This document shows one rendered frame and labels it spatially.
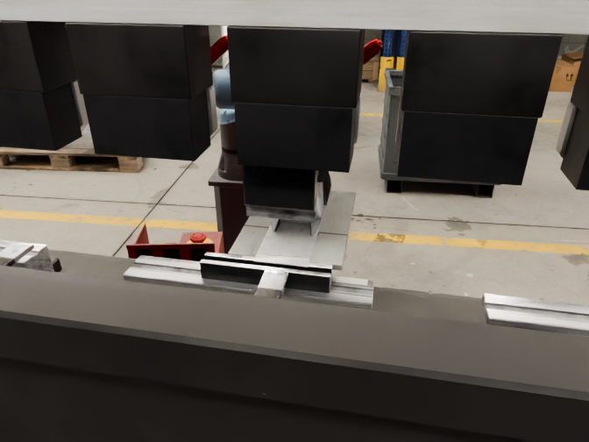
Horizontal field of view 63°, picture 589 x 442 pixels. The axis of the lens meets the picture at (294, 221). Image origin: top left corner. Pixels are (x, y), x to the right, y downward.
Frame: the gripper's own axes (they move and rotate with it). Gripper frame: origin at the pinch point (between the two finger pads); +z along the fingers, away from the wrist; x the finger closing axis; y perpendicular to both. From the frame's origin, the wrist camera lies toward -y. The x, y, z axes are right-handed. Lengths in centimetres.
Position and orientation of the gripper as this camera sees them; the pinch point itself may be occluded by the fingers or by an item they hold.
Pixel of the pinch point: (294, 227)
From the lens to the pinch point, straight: 80.7
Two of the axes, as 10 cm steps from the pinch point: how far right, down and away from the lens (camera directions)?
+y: -1.6, -2.1, -9.6
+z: -1.3, 9.7, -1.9
